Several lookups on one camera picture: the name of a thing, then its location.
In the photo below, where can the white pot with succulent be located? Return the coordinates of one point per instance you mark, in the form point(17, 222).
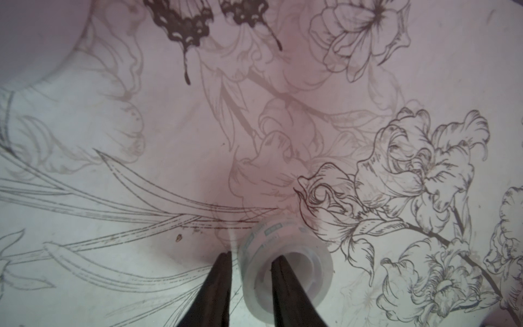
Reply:
point(37, 37)

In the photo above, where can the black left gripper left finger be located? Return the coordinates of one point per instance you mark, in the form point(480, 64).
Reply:
point(211, 306)

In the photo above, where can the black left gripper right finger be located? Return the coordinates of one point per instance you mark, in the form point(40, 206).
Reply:
point(291, 305)

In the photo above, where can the clear white tape roll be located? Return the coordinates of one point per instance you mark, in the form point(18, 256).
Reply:
point(308, 256)

